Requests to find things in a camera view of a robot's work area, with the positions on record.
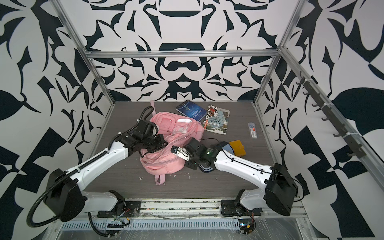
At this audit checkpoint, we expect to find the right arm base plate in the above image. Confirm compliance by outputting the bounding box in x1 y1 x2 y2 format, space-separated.
221 200 263 217

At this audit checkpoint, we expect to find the wall hook rack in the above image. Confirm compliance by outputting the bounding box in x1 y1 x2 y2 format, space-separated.
297 73 367 159

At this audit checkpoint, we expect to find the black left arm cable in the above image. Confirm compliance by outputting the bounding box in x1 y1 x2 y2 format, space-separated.
26 106 155 238

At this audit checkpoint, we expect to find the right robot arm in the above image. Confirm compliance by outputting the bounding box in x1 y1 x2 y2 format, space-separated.
173 138 299 217

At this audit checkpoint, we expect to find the white perforated cable duct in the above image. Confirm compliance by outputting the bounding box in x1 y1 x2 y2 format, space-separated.
59 218 241 231

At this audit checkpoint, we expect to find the blue Little Prince book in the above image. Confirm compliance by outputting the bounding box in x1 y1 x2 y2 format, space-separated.
176 100 207 122

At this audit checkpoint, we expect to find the pink student backpack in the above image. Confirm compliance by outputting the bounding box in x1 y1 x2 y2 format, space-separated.
140 112 204 186

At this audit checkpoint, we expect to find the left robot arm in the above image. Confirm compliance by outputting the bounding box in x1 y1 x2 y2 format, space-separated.
43 120 167 222

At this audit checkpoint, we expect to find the blue pencil case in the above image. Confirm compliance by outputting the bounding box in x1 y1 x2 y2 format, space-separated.
198 142 235 173

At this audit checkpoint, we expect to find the aluminium front rail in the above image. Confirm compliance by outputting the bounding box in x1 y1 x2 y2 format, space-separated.
52 197 308 221

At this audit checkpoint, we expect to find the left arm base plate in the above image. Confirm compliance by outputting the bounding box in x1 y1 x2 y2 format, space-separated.
97 201 142 218

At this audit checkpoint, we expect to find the yellow sticky note pad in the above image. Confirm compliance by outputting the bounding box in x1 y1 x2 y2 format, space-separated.
229 140 247 157

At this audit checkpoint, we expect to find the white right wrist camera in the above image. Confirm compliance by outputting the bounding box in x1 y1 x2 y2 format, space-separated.
171 146 190 161

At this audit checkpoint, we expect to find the illustrated comic book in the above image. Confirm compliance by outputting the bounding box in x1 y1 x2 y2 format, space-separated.
203 105 230 135

